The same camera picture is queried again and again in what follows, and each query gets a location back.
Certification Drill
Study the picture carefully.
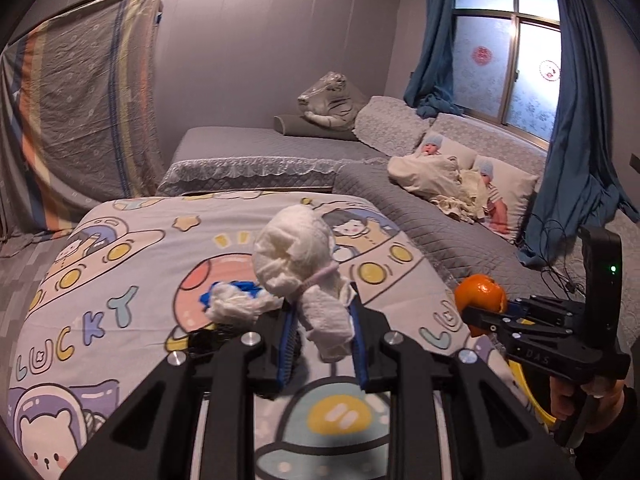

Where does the blue plastic glove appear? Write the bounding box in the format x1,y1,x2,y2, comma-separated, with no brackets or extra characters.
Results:
198,281,265,310

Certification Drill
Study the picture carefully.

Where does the black plastic bag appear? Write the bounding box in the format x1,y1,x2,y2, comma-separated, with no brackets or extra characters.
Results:
188,324,238,358

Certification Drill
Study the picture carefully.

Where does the yellow round trash bin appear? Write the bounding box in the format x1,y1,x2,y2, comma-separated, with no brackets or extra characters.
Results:
508,360,556,432

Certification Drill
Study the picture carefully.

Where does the person's right hand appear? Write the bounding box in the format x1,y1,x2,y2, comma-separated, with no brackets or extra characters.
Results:
548,376,626,435

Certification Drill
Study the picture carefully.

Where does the blue curtain right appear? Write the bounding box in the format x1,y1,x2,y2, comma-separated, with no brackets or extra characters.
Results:
518,0,639,269

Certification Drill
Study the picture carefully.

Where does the blue curtain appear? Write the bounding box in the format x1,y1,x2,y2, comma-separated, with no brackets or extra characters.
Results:
404,0,462,119
518,0,639,269

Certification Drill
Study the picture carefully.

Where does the cream crumpled blanket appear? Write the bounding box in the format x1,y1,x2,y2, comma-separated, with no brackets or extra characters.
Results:
387,155,488,223

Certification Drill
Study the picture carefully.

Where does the baby print pillow right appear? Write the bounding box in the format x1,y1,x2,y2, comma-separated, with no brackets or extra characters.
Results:
474,156,538,242

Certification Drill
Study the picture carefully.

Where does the baby print pillow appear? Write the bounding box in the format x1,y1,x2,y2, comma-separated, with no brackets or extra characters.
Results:
416,132,477,169
474,156,538,242

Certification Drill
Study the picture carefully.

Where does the baby print pillow left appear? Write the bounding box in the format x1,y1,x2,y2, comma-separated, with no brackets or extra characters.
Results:
416,132,477,169

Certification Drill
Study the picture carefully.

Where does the cartoon print bed cover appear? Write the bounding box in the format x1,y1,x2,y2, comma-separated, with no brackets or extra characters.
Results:
6,191,516,479

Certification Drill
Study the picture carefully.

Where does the grey bolster pillow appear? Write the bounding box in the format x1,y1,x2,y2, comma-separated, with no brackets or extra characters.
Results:
273,114,357,141

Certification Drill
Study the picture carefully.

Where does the grey quilted sofa bed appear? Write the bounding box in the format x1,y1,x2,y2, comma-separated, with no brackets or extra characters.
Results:
157,126,562,299

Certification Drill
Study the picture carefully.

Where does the white tiger plush toy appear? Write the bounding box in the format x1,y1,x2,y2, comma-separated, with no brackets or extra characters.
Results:
297,72,368,131

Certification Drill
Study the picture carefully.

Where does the blue curtain left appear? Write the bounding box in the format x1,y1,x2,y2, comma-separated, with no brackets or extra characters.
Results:
404,0,462,119

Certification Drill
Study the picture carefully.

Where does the striped sheet covered wardrobe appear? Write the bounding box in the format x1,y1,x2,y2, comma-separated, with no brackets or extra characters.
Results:
1,0,164,238

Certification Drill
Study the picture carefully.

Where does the window with frosted glass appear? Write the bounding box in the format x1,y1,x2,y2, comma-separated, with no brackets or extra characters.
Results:
452,0,562,150

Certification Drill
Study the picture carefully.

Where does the black charger cable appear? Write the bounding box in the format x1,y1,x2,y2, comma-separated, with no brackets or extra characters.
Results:
516,211,584,297

